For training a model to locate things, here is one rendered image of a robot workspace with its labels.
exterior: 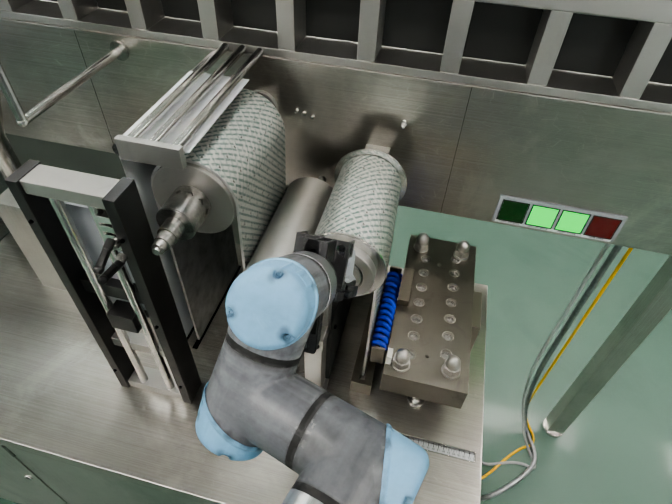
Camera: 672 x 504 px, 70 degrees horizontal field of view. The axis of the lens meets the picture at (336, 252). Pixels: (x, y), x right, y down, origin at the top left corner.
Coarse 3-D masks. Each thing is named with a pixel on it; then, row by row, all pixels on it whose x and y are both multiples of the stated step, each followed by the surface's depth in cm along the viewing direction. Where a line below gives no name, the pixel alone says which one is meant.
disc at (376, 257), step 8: (328, 232) 75; (336, 232) 75; (344, 240) 75; (360, 240) 75; (360, 248) 76; (368, 248) 75; (376, 256) 76; (376, 264) 77; (384, 264) 77; (376, 272) 79; (384, 272) 78; (376, 280) 80; (376, 288) 81
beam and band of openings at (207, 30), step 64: (0, 0) 98; (64, 0) 94; (128, 0) 91; (192, 0) 95; (256, 0) 92; (320, 0) 89; (384, 0) 84; (448, 0) 84; (512, 0) 75; (576, 0) 73; (640, 0) 71; (384, 64) 87; (448, 64) 85; (512, 64) 89; (576, 64) 86; (640, 64) 77
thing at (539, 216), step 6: (534, 210) 100; (540, 210) 99; (546, 210) 99; (552, 210) 99; (558, 210) 98; (534, 216) 101; (540, 216) 100; (546, 216) 100; (552, 216) 100; (528, 222) 102; (534, 222) 102; (540, 222) 101; (546, 222) 101; (552, 222) 101
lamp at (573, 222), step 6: (564, 216) 99; (570, 216) 99; (576, 216) 98; (582, 216) 98; (588, 216) 98; (558, 222) 100; (564, 222) 100; (570, 222) 100; (576, 222) 99; (582, 222) 99; (558, 228) 101; (564, 228) 101; (570, 228) 101; (576, 228) 100; (582, 228) 100
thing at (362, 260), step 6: (354, 246) 75; (360, 252) 75; (360, 258) 75; (366, 258) 76; (360, 264) 76; (366, 264) 75; (372, 264) 77; (366, 270) 76; (372, 270) 76; (366, 276) 77; (372, 276) 77; (366, 282) 78; (372, 282) 78; (360, 288) 80; (366, 288) 79; (360, 294) 81
